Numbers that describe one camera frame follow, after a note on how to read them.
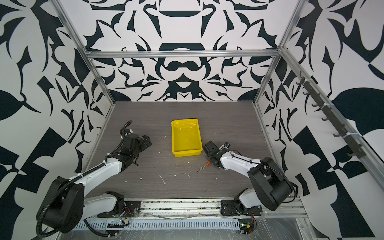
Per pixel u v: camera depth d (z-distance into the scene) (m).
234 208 0.68
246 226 0.71
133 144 0.69
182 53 0.91
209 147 0.72
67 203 0.41
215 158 0.66
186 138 1.00
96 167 0.52
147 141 0.81
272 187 0.43
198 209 0.76
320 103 0.61
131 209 0.74
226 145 0.82
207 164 0.89
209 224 0.71
